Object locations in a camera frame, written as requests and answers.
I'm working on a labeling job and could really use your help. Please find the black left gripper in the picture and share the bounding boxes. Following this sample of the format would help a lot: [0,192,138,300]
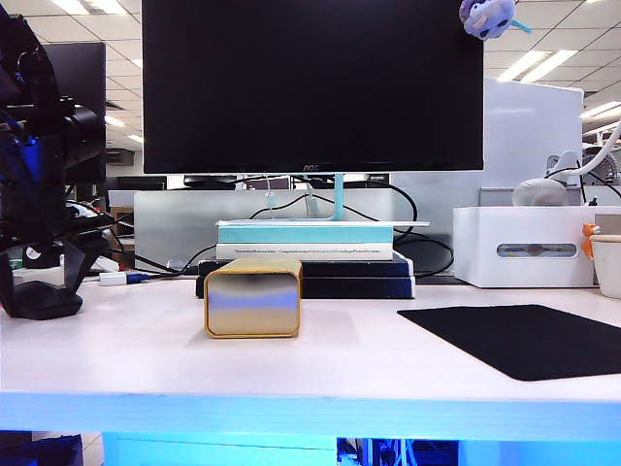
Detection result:
[0,133,115,317]

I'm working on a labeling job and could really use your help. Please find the black desk cable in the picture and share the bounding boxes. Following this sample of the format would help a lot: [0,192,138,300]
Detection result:
[133,242,220,279]

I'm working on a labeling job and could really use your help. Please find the white usb adapter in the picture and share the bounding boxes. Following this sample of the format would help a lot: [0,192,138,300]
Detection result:
[100,272,147,288]

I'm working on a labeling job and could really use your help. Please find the white tissue box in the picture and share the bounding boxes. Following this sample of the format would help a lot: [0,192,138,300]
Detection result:
[452,207,621,289]

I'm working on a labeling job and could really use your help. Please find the white gooseneck clip fan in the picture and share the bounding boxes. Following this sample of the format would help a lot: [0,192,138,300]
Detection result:
[542,118,621,188]

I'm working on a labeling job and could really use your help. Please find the black mouse pad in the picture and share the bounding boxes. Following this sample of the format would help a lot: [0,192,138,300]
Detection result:
[397,304,621,383]

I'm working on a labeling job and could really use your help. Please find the gold metal box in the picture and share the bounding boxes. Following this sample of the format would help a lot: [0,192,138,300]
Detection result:
[203,258,304,340]

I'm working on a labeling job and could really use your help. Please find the teal monitor stand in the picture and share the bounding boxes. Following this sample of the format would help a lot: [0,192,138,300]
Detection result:
[216,172,432,229]

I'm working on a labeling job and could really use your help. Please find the white power strip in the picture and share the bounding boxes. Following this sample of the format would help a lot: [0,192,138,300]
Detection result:
[10,265,64,288]

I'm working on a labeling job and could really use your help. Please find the teal book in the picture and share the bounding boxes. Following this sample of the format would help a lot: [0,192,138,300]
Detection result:
[217,225,395,246]

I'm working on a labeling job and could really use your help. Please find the black power adapter cube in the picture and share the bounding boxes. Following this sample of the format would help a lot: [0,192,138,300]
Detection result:
[21,242,63,269]

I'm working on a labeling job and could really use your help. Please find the large black monitor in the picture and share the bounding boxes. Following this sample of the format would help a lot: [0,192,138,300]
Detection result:
[141,0,485,175]

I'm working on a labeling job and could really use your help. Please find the grey round object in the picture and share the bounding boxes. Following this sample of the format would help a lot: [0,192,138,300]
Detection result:
[512,178,570,209]

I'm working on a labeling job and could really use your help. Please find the black computer mouse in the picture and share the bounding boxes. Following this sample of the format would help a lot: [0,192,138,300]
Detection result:
[8,280,84,320]

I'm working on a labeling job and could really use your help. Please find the white book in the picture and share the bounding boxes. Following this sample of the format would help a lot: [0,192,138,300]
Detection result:
[215,243,394,261]

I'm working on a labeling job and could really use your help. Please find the small black monitor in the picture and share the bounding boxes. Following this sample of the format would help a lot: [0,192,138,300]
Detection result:
[42,42,108,186]

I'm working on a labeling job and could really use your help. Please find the white mug with wooden lid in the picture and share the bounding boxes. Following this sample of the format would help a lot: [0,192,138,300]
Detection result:
[588,235,621,300]

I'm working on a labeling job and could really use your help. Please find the black monitor cable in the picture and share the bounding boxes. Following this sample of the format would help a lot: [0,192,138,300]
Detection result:
[341,182,456,281]

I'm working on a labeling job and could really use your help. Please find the white plastic bottle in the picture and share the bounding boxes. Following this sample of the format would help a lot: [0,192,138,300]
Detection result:
[67,201,106,219]

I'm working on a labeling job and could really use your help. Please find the white partition panel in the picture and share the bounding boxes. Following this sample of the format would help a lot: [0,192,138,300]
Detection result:
[392,77,585,210]

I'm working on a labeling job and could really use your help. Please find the stack of books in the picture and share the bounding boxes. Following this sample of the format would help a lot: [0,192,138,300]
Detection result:
[133,188,455,279]

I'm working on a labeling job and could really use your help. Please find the purple plush toy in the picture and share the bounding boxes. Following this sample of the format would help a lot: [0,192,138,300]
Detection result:
[458,0,534,40]

